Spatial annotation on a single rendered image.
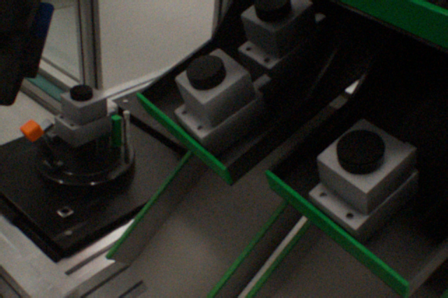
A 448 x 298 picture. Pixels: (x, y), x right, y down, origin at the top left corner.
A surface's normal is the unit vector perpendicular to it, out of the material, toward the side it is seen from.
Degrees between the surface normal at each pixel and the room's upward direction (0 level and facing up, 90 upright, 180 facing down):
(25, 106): 0
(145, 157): 0
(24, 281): 0
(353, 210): 25
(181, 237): 45
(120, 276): 90
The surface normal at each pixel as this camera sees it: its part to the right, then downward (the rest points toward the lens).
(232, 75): -0.24, -0.60
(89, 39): 0.74, 0.45
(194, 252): -0.48, -0.36
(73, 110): -0.66, 0.39
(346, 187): -0.75, 0.62
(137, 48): 0.10, -0.80
